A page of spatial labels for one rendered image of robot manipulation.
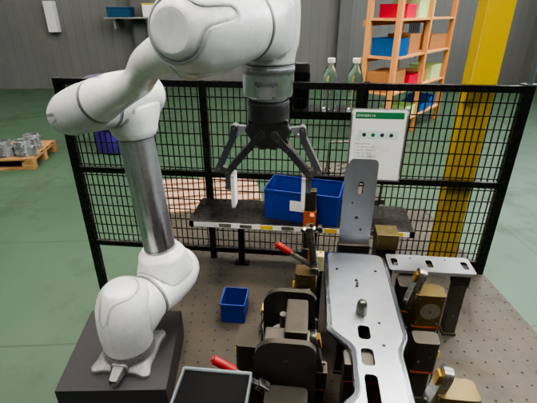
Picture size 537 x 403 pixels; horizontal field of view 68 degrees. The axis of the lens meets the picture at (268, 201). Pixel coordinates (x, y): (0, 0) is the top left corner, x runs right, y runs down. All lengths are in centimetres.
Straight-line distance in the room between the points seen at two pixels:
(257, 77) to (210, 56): 18
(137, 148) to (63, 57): 1049
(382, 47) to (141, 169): 518
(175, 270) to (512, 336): 127
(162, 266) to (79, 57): 1035
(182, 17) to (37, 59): 1141
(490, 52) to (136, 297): 149
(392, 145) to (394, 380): 96
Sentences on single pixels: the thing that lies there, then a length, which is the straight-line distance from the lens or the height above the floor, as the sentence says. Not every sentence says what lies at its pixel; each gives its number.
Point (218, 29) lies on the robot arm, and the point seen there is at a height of 178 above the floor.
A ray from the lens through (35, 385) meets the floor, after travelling 265.
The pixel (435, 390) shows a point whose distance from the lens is 104.
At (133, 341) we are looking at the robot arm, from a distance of 129.
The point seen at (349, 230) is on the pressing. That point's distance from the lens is 153.
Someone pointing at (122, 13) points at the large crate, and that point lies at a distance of 1036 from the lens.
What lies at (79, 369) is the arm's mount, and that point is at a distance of 144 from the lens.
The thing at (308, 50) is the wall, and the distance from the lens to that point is 1080.
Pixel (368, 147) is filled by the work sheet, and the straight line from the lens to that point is 170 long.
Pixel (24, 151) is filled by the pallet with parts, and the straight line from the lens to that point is 581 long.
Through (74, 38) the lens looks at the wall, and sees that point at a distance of 1145.
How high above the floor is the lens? 180
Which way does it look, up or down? 26 degrees down
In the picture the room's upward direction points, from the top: straight up
